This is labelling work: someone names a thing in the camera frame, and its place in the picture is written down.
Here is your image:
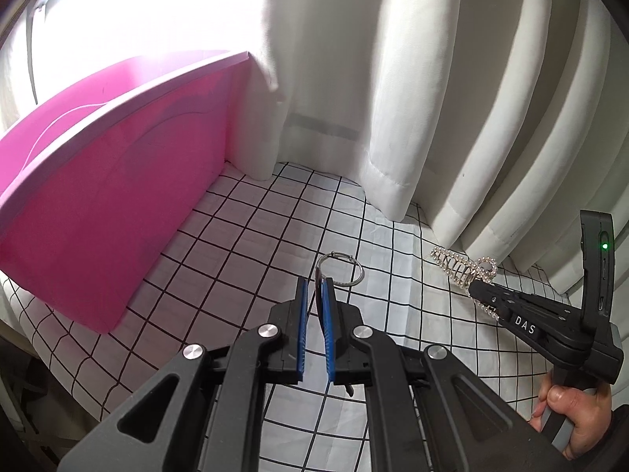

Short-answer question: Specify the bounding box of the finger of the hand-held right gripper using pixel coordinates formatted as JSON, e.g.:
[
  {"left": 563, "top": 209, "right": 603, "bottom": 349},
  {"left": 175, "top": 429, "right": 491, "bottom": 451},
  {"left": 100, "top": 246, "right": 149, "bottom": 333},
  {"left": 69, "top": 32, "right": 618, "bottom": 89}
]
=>
[
  {"left": 484, "top": 301, "right": 548, "bottom": 346},
  {"left": 468, "top": 280, "right": 567, "bottom": 316}
]

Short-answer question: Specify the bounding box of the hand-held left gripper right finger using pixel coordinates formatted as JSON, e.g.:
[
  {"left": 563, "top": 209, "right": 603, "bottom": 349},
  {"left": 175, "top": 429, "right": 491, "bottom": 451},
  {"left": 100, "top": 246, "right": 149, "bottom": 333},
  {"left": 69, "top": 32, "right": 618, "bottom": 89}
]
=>
[{"left": 319, "top": 278, "right": 544, "bottom": 472}]

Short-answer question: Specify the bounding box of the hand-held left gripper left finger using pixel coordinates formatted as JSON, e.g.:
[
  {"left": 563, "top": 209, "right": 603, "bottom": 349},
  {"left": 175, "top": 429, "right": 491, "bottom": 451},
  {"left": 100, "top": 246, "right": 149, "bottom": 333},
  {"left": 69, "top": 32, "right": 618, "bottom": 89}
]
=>
[{"left": 58, "top": 276, "right": 311, "bottom": 472}]

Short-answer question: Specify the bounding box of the rhinestone hair claw clip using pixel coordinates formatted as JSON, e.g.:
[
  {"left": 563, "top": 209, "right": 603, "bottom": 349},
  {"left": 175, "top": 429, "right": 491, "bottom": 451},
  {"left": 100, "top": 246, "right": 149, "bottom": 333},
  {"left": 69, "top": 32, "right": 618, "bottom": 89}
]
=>
[{"left": 430, "top": 247, "right": 498, "bottom": 318}]

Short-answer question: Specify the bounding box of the small silver hoop ring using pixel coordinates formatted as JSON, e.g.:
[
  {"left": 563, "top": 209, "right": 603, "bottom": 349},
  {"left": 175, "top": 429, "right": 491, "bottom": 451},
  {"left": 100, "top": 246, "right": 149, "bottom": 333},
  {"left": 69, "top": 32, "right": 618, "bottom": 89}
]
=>
[{"left": 316, "top": 252, "right": 365, "bottom": 287}]

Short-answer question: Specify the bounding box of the pink storage box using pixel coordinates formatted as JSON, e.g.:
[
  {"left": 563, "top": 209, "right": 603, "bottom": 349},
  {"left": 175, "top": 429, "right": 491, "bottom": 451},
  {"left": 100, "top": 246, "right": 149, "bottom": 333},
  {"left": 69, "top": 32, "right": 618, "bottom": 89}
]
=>
[{"left": 0, "top": 50, "right": 252, "bottom": 335}]

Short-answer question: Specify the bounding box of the person's right hand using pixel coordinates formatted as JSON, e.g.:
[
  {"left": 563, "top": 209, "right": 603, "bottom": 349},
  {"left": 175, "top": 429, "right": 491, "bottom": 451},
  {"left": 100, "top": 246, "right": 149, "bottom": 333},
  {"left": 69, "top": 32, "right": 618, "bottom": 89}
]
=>
[{"left": 530, "top": 374, "right": 612, "bottom": 460}]

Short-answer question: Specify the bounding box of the black checked white tablecloth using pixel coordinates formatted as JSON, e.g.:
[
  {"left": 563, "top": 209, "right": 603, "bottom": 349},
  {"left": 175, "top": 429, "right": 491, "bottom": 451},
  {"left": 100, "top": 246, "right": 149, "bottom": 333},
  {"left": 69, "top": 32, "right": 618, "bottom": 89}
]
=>
[{"left": 0, "top": 160, "right": 590, "bottom": 472}]

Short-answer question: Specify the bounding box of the white curtain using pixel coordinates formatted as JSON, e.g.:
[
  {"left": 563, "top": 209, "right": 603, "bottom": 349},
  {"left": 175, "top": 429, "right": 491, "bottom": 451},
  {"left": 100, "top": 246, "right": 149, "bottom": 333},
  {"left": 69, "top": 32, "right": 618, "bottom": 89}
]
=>
[{"left": 0, "top": 0, "right": 629, "bottom": 306}]

